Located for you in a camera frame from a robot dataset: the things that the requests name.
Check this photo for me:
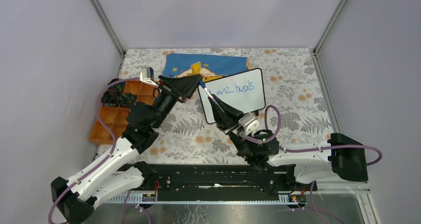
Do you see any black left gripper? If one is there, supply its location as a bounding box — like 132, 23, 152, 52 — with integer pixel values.
150, 74, 202, 130

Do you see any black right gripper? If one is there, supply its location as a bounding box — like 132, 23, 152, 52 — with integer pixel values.
208, 94, 255, 158

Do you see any white marker pen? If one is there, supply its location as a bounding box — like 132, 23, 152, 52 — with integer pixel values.
203, 87, 218, 105

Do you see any black framed whiteboard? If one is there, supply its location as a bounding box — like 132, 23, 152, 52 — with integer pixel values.
198, 68, 266, 124

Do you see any blue marker cap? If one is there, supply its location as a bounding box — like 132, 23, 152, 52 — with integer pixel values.
199, 80, 207, 89

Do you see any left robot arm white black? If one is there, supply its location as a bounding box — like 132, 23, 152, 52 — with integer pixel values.
48, 75, 203, 224

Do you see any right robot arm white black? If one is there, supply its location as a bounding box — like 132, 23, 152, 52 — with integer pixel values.
208, 95, 368, 190

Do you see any blue pikachu cloth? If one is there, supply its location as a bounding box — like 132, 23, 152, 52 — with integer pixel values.
162, 53, 249, 82

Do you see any dark green scrunchie right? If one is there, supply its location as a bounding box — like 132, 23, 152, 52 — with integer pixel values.
119, 92, 137, 108

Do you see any dark green scrunchie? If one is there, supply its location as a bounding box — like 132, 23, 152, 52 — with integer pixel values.
107, 78, 126, 92
119, 92, 137, 108

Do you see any dark green scrunchie top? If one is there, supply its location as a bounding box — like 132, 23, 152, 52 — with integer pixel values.
107, 78, 126, 92

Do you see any floral tablecloth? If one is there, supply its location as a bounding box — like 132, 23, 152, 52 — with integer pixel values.
119, 48, 333, 164

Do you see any orange compartment tray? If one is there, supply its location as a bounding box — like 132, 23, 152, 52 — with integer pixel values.
89, 80, 160, 145

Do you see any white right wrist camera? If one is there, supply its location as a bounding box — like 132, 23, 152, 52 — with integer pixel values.
237, 113, 260, 137

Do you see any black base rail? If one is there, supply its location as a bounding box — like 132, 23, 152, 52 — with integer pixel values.
135, 164, 317, 194

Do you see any left aluminium frame post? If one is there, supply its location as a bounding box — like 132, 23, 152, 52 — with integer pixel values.
89, 0, 126, 57

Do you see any aluminium frame post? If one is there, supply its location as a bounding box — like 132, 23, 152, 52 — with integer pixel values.
313, 0, 349, 55
89, 0, 126, 57

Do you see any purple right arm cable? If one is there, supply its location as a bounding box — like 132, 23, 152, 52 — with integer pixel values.
243, 104, 383, 166

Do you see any right aluminium frame post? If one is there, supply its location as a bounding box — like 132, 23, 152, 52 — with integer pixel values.
313, 0, 349, 55

